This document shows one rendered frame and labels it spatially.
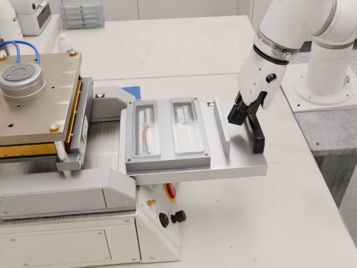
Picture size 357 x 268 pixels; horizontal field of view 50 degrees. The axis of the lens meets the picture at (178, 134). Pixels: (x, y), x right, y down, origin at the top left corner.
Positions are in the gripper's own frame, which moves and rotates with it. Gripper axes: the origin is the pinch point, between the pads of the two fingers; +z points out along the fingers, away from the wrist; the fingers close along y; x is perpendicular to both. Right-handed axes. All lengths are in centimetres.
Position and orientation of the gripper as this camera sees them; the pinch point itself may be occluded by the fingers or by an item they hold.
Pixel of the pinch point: (237, 115)
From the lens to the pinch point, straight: 82.0
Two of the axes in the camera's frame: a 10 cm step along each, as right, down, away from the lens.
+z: -3.2, 7.3, 6.0
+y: -0.8, -6.5, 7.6
